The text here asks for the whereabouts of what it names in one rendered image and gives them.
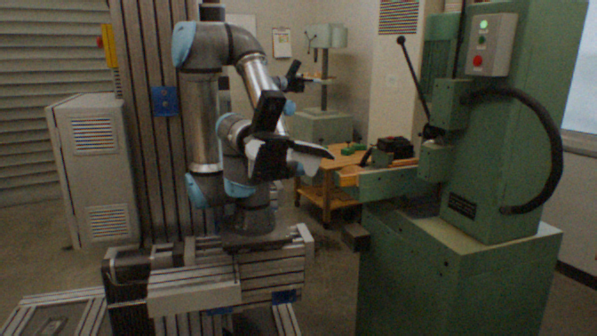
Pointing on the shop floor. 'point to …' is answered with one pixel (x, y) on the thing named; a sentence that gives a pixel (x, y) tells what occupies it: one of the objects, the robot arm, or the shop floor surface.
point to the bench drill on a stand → (330, 117)
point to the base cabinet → (443, 293)
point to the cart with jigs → (346, 156)
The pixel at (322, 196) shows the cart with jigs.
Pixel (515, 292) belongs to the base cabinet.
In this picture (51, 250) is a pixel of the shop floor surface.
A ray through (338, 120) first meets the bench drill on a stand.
